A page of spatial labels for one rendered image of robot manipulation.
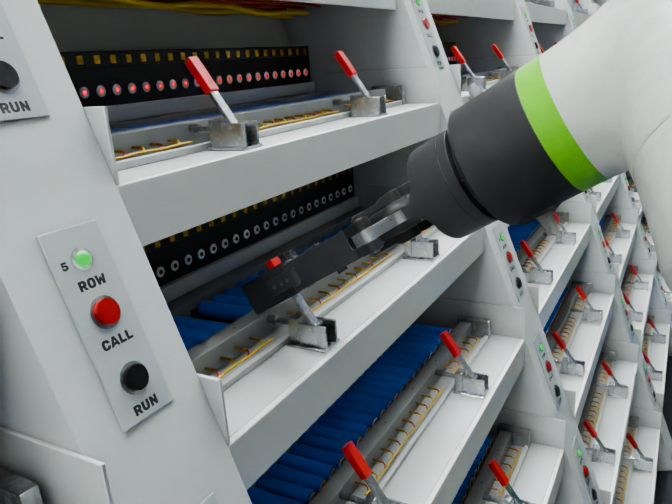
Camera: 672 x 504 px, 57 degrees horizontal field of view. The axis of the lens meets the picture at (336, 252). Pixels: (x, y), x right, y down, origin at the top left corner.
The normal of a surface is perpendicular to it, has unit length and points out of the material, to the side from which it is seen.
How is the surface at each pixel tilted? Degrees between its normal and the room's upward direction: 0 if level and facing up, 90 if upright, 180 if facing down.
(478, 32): 90
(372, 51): 90
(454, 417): 20
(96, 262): 90
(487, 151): 79
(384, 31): 90
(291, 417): 110
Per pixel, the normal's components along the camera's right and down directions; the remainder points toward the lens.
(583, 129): -0.43, 0.43
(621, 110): -0.99, 0.11
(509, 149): -0.51, 0.23
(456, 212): -0.23, 0.62
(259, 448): 0.87, 0.08
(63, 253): 0.80, -0.25
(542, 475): -0.07, -0.95
